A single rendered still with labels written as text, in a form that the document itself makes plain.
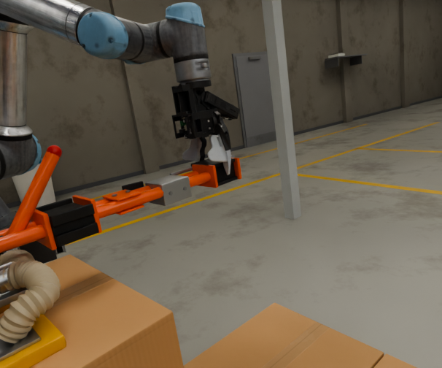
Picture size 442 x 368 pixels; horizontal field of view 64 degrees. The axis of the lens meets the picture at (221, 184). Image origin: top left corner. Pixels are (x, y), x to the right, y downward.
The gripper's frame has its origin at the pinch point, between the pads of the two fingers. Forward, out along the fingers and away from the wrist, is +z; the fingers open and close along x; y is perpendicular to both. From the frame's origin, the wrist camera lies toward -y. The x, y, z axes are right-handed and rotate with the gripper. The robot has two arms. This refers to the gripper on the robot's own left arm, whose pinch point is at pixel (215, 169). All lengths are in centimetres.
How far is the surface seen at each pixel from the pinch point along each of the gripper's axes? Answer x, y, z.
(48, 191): -532, -111, 91
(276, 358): 4, -9, 57
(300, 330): 2, -23, 57
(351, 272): -48, -149, 112
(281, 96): -142, -217, -8
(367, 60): -453, -1075, -56
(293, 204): -142, -218, 97
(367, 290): -30, -135, 112
